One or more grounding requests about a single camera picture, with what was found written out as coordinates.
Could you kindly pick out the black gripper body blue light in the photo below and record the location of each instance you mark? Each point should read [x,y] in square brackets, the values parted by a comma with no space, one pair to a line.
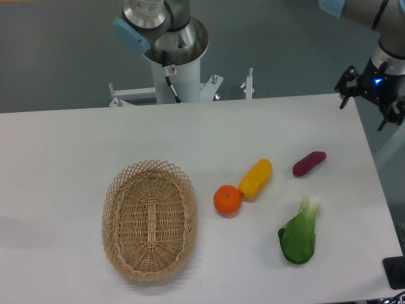
[379,87]

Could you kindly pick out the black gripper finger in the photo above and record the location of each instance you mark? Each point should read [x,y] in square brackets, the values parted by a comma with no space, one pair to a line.
[392,113]
[347,85]

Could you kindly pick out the purple sweet potato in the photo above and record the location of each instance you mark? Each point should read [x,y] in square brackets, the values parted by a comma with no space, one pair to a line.
[309,162]

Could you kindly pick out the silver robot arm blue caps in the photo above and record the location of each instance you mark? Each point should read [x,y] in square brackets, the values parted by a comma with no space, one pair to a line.
[142,23]

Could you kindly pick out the yellow elongated vegetable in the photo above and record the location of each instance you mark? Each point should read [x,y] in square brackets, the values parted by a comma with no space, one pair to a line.
[256,179]

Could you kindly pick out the green bok choy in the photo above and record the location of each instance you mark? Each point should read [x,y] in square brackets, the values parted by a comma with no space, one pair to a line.
[297,237]

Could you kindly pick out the black device at table edge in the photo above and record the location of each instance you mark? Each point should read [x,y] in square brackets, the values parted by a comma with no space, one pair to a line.
[394,270]

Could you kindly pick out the orange mandarin fruit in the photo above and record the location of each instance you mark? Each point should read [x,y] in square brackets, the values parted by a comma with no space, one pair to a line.
[227,200]

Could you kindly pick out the woven wicker basket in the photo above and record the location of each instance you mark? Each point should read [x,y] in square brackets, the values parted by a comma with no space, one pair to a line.
[149,221]

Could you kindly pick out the white metal base bracket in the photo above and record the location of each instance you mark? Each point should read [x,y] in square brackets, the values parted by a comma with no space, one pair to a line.
[207,92]

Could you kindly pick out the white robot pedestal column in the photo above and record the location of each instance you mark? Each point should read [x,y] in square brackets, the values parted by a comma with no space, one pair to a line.
[176,57]

